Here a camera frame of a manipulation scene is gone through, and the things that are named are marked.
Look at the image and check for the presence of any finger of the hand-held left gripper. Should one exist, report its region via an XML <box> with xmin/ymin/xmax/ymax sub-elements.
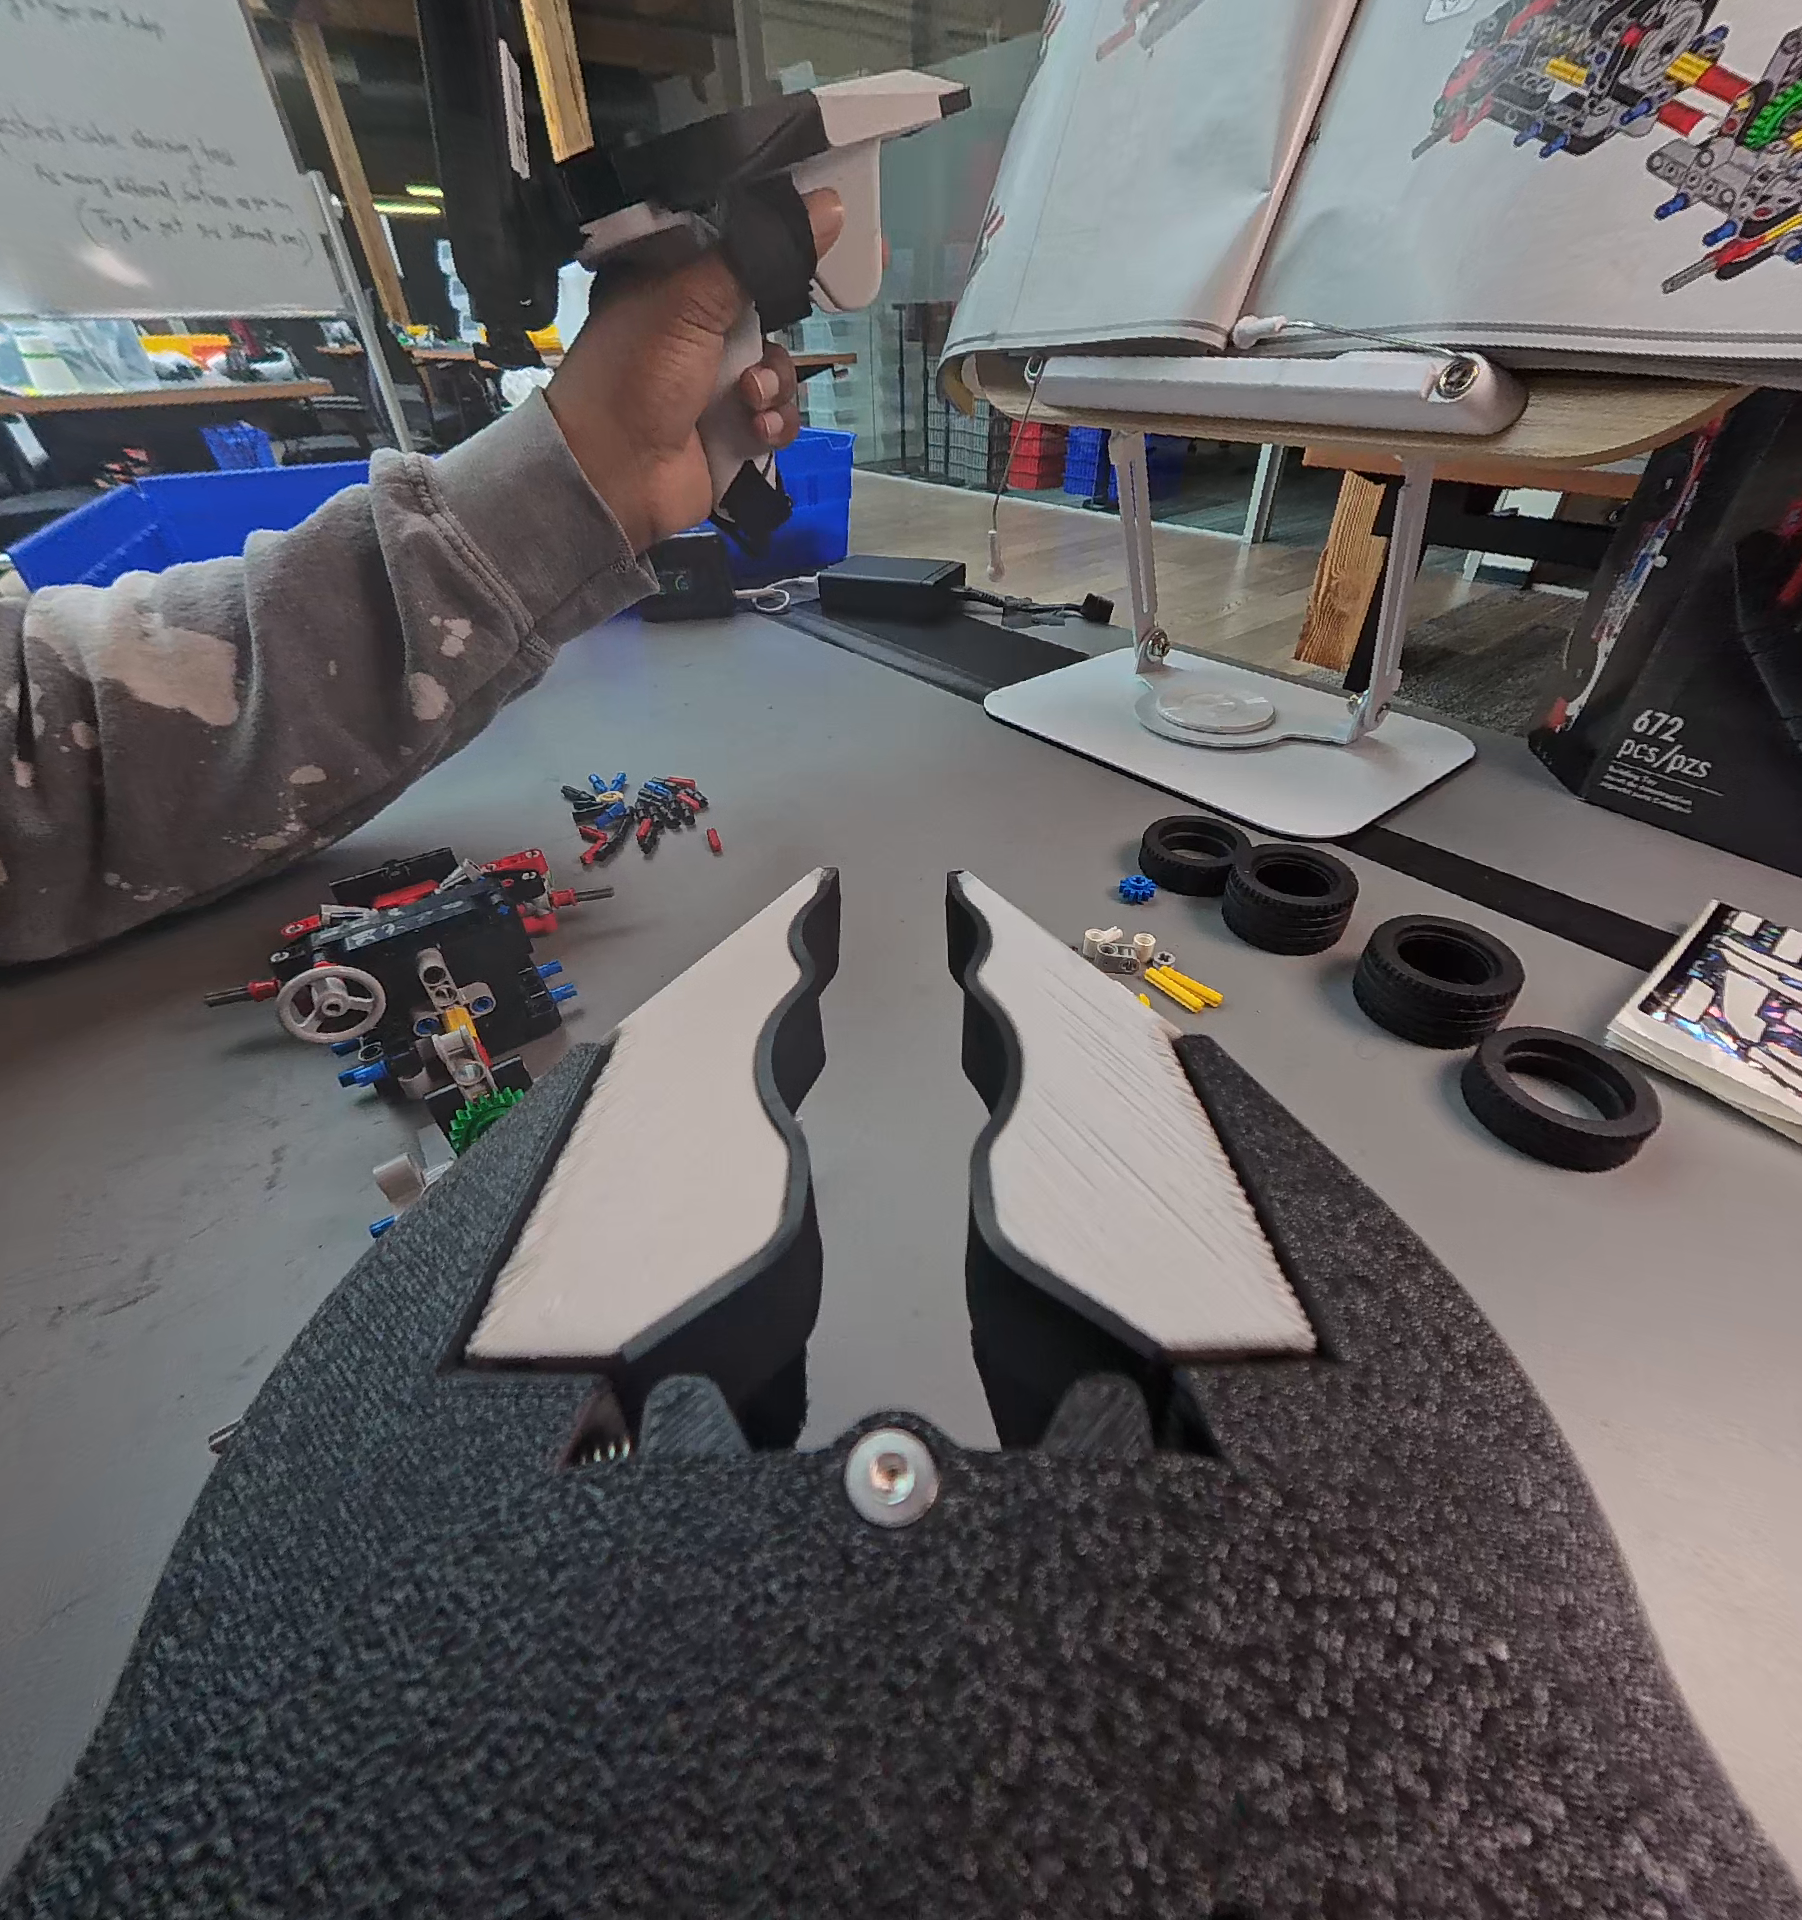
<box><xmin>800</xmin><ymin>69</ymin><xmax>978</xmax><ymax>312</ymax></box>
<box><xmin>578</xmin><ymin>202</ymin><xmax>725</xmax><ymax>276</ymax></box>

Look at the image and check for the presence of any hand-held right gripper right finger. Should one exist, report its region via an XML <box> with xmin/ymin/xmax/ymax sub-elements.
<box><xmin>943</xmin><ymin>866</ymin><xmax>1319</xmax><ymax>1455</ymax></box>

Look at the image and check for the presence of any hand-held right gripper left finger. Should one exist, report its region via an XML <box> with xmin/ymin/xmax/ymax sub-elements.
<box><xmin>463</xmin><ymin>866</ymin><xmax>845</xmax><ymax>1449</ymax></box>

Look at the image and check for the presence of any grey differential gear assembly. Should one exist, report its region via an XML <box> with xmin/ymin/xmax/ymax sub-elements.
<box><xmin>364</xmin><ymin>1082</ymin><xmax>532</xmax><ymax>1246</ymax></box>

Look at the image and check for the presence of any building instruction booklet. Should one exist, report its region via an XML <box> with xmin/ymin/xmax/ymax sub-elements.
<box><xmin>937</xmin><ymin>0</ymin><xmax>1802</xmax><ymax>399</ymax></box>

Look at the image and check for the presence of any black lego chassis with steering wheel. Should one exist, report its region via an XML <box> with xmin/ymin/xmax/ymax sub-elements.
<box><xmin>204</xmin><ymin>843</ymin><xmax>617</xmax><ymax>1115</ymax></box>

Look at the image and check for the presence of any person's left forearm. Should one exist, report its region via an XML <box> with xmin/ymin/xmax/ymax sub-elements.
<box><xmin>0</xmin><ymin>393</ymin><xmax>659</xmax><ymax>966</ymax></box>

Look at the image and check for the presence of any grey desk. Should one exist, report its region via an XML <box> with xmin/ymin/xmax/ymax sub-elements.
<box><xmin>0</xmin><ymin>600</ymin><xmax>1802</xmax><ymax>1920</ymax></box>

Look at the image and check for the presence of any person's left hand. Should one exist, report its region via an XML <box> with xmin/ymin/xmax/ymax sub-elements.
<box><xmin>540</xmin><ymin>191</ymin><xmax>850</xmax><ymax>559</ymax></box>

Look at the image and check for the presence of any cluster of yellow white pieces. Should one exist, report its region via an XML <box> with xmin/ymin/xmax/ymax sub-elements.
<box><xmin>1078</xmin><ymin>924</ymin><xmax>1227</xmax><ymax>1011</ymax></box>

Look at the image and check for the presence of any black rubber toy tire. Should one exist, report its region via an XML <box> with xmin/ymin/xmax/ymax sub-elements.
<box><xmin>1136</xmin><ymin>812</ymin><xmax>1250</xmax><ymax>899</ymax></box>
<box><xmin>1350</xmin><ymin>912</ymin><xmax>1528</xmax><ymax>1051</ymax></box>
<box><xmin>1219</xmin><ymin>843</ymin><xmax>1362</xmax><ymax>959</ymax></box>
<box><xmin>1458</xmin><ymin>1026</ymin><xmax>1664</xmax><ymax>1175</ymax></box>

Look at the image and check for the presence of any small black charger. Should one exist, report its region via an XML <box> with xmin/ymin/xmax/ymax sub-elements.
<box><xmin>642</xmin><ymin>528</ymin><xmax>740</xmax><ymax>623</ymax></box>

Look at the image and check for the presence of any shelf of storage bins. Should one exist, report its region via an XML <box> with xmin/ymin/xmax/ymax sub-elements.
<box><xmin>856</xmin><ymin>291</ymin><xmax>1269</xmax><ymax>526</ymax></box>

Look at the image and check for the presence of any pile of coloured toy pins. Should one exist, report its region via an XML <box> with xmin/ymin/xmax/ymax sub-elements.
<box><xmin>559</xmin><ymin>770</ymin><xmax>711</xmax><ymax>868</ymax></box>

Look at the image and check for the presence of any black power adapter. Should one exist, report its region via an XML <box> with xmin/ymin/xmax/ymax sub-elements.
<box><xmin>814</xmin><ymin>553</ymin><xmax>970</xmax><ymax>623</ymax></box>

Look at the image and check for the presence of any white book stand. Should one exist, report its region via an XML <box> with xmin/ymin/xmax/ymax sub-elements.
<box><xmin>943</xmin><ymin>337</ymin><xmax>1761</xmax><ymax>841</ymax></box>

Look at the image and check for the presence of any wooden background table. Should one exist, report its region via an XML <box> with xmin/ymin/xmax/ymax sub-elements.
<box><xmin>0</xmin><ymin>374</ymin><xmax>335</xmax><ymax>422</ymax></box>

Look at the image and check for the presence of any whiteboard with handwriting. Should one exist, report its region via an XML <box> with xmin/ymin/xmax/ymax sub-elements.
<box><xmin>0</xmin><ymin>0</ymin><xmax>414</xmax><ymax>451</ymax></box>

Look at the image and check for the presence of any large blue storage bin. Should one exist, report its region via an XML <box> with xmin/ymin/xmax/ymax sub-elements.
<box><xmin>5</xmin><ymin>457</ymin><xmax>380</xmax><ymax>596</ymax></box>

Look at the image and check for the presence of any shiny sticker sheet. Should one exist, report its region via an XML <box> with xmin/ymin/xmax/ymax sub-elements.
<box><xmin>1603</xmin><ymin>897</ymin><xmax>1802</xmax><ymax>1175</ymax></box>

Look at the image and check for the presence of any wooden table leg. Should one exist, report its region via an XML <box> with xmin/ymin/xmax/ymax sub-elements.
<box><xmin>1294</xmin><ymin>469</ymin><xmax>1410</xmax><ymax>671</ymax></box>

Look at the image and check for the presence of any black toy car set box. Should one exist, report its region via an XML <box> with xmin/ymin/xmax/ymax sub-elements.
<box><xmin>1528</xmin><ymin>387</ymin><xmax>1802</xmax><ymax>901</ymax></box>

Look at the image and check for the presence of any white hanging cord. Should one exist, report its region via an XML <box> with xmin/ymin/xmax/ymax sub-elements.
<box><xmin>983</xmin><ymin>351</ymin><xmax>1047</xmax><ymax>584</ymax></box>

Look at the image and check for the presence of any black desk cable strip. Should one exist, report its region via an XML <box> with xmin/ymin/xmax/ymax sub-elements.
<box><xmin>769</xmin><ymin>604</ymin><xmax>1690</xmax><ymax>974</ymax></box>

